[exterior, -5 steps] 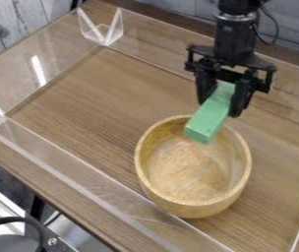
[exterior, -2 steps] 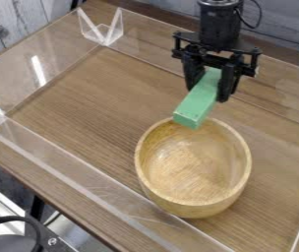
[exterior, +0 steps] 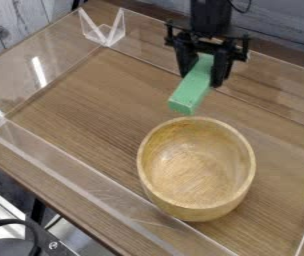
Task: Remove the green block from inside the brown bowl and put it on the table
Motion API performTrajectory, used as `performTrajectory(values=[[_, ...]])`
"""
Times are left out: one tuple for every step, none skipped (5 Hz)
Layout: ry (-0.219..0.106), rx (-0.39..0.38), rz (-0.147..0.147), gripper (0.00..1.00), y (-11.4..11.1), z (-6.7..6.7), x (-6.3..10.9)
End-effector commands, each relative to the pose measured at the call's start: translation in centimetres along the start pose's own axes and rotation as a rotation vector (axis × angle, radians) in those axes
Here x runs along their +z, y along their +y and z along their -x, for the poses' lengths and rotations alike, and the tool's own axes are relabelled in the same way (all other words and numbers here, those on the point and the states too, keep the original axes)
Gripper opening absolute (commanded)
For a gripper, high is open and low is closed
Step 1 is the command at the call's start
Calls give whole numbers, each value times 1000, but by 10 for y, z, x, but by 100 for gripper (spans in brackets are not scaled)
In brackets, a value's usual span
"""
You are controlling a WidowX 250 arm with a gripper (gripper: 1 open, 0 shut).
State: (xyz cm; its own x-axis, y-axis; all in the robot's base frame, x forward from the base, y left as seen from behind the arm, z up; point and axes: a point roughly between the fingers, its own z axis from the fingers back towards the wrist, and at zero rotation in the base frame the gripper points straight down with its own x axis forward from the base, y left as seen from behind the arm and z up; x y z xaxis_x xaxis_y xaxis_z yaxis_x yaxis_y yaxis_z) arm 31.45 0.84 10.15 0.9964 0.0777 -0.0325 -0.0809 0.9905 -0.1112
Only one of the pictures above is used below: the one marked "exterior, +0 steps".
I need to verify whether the light wooden bowl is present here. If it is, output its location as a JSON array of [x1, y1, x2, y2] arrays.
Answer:
[[136, 117, 256, 222]]

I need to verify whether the clear acrylic tray wall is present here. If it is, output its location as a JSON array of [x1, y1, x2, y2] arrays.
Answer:
[[0, 118, 238, 256]]

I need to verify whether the clear acrylic corner bracket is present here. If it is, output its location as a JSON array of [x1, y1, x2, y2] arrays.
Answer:
[[79, 8, 125, 48]]

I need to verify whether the black cable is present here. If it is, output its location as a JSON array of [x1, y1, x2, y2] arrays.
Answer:
[[0, 218, 43, 256]]

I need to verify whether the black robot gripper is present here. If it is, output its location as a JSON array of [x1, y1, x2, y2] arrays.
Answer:
[[165, 0, 251, 88]]

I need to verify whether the black metal base plate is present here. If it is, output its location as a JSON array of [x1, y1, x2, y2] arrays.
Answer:
[[25, 226, 79, 256]]

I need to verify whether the black table leg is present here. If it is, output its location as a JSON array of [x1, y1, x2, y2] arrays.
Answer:
[[30, 199, 47, 225]]

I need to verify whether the green rectangular block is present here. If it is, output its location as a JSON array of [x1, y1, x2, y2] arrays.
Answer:
[[168, 54, 214, 115]]

